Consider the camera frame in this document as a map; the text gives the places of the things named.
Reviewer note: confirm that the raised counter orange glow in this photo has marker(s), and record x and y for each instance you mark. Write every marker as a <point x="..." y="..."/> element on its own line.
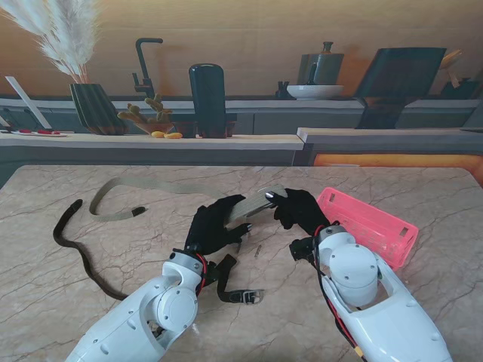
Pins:
<point x="377" y="135"/>

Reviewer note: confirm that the white speckled bowl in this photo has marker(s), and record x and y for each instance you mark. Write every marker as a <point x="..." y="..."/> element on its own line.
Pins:
<point x="315" y="91"/>

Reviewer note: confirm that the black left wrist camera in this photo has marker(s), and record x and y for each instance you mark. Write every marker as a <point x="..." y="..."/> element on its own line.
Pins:
<point x="212" y="272"/>

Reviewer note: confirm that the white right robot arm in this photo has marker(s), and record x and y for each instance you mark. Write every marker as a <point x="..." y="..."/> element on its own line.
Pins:
<point x="358" y="275"/>

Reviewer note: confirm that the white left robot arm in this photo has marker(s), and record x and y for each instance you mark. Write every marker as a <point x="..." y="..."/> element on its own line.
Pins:
<point x="143" y="316"/>

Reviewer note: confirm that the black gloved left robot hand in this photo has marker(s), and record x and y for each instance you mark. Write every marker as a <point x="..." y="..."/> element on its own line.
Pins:
<point x="207" y="230"/>

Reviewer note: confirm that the dark brown belt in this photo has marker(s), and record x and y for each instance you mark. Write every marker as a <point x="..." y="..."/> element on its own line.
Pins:
<point x="234" y="296"/>

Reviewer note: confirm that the orange fruit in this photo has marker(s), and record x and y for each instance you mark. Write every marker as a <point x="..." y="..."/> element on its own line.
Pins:
<point x="173" y="135"/>
<point x="157" y="134"/>

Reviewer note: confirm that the wooden kitchen utensils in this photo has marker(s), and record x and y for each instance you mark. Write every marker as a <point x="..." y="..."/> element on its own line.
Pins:
<point x="451" y="62"/>

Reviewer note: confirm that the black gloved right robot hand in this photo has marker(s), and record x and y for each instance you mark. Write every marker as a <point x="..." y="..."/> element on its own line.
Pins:
<point x="302" y="211"/>

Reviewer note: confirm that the tall black cylinder container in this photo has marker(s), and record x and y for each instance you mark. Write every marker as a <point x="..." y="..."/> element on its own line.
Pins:
<point x="207" y="98"/>

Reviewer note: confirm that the black kitchen faucet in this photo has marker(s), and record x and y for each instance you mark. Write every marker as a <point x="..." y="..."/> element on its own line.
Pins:
<point x="142" y="64"/>

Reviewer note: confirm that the white pampas grass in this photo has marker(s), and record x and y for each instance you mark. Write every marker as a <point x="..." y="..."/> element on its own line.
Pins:
<point x="71" y="49"/>

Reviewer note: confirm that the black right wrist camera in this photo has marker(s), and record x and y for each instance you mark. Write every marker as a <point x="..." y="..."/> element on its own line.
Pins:
<point x="302" y="249"/>

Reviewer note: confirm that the grey pot with lid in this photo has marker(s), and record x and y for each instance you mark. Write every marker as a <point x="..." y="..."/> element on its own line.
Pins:
<point x="324" y="68"/>

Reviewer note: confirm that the pink plastic storage basket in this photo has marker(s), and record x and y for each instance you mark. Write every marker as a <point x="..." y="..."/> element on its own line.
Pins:
<point x="377" y="222"/>

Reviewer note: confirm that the cactus plants in bowl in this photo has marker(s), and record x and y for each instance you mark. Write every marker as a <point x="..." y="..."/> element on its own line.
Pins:
<point x="158" y="113"/>

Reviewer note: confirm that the dark ribbed vase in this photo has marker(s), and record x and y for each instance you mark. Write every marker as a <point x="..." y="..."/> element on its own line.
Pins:
<point x="94" y="109"/>

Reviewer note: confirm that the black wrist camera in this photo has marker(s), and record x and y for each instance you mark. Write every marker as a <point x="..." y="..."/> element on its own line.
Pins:
<point x="212" y="272"/>
<point x="302" y="249"/>

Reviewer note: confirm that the plate with red food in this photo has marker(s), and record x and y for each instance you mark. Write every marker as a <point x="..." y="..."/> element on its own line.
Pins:
<point x="41" y="133"/>

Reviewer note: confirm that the beige woven belt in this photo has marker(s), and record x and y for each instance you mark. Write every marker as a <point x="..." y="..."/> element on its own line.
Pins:
<point x="109" y="217"/>
<point x="249" y="205"/>

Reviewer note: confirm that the small black stand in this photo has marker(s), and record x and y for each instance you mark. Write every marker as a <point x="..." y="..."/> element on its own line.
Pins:
<point x="282" y="92"/>

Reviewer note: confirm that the grey back counter cabinets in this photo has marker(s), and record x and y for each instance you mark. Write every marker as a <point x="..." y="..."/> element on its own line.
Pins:
<point x="271" y="120"/>

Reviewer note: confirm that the white leaning board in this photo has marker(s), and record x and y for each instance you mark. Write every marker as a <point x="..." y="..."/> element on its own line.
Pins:
<point x="26" y="100"/>

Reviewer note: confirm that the dark utensil holder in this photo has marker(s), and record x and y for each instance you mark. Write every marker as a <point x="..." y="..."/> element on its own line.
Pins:
<point x="464" y="90"/>

